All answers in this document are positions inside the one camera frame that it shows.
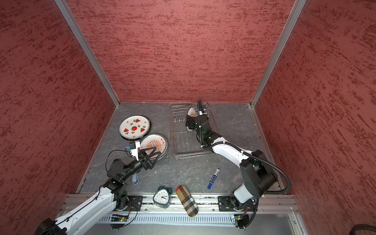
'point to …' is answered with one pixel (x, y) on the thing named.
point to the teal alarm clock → (161, 196)
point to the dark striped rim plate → (134, 127)
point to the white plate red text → (154, 140)
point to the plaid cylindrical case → (187, 200)
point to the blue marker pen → (215, 174)
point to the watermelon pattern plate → (134, 128)
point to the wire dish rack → (186, 143)
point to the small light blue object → (135, 178)
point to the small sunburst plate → (154, 140)
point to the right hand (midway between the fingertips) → (191, 118)
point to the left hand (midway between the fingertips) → (159, 153)
